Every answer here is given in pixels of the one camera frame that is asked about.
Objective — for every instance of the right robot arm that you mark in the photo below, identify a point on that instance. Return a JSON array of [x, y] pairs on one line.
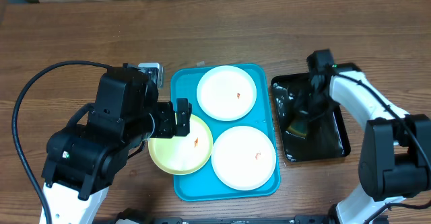
[[395, 156]]

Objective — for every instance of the teal plastic tray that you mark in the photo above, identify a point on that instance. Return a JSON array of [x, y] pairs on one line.
[[204, 184]]

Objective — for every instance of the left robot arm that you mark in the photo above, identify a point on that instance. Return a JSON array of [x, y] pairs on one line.
[[84, 157]]

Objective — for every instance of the small tape scrap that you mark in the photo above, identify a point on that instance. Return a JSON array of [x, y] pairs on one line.
[[200, 63]]

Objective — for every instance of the black rectangular tray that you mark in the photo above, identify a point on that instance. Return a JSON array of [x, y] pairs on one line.
[[327, 136]]

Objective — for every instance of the yellow plate with stain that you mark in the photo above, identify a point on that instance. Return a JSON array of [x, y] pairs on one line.
[[183, 155]]

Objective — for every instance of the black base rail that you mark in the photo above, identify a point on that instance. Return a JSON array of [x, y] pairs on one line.
[[134, 216]]

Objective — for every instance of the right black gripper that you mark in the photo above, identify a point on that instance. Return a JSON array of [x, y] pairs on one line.
[[305, 109]]

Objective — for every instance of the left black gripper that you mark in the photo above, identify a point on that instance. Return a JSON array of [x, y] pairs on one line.
[[165, 130]]

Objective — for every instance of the white plate with stain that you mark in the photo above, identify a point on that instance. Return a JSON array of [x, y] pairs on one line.
[[226, 93]]

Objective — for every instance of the green yellow sponge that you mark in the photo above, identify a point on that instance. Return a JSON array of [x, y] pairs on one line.
[[298, 127]]

